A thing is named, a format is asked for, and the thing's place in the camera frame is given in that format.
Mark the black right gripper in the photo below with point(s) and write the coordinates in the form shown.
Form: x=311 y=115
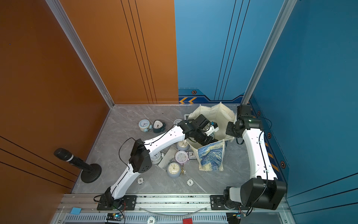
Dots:
x=229 y=130

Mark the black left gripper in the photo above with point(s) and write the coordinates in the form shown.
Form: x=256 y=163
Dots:
x=209 y=141

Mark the cream canvas bag blue print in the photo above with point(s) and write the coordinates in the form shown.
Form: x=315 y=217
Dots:
x=210 y=157

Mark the white round alarm clock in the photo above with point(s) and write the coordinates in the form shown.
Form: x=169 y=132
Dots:
x=177 y=121

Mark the dark teal triangular clock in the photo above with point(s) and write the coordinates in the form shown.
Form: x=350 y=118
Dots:
x=159 y=126

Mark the white twin-bell alarm clock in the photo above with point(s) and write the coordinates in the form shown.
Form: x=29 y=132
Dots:
x=157 y=158

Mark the light blue round clock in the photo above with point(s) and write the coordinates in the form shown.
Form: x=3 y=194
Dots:
x=145 y=125

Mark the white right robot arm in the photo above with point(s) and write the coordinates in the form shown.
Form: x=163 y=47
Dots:
x=263 y=190

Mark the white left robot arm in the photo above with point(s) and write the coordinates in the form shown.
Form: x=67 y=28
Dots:
x=199 y=129

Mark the small black square clock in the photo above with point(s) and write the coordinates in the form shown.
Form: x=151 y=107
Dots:
x=191 y=155

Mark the pink round alarm clock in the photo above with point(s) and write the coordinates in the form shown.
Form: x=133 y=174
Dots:
x=181 y=157

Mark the grey rectangular flat clock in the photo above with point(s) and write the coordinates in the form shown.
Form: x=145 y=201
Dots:
x=168 y=158

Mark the blue beige-face alarm clock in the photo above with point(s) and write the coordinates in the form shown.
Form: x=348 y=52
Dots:
x=174 y=170

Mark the right white round marker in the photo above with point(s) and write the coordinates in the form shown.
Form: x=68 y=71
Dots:
x=190 y=182

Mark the white round marker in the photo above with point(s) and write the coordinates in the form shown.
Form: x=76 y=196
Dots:
x=140 y=181
x=190 y=182

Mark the left white round marker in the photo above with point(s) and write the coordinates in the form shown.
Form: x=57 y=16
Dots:
x=140 y=181

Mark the red block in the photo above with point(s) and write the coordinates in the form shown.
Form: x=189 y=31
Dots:
x=187 y=221

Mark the white number ten tag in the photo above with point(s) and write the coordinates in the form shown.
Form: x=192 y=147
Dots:
x=151 y=220

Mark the black microphone on stand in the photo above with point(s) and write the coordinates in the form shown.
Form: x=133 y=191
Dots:
x=90 y=172

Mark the green circuit board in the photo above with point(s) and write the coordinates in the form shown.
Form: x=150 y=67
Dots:
x=115 y=218

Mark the blue sticky pad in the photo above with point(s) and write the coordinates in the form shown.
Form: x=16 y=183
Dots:
x=75 y=211

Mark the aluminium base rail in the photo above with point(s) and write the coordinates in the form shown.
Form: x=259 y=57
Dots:
x=203 y=208

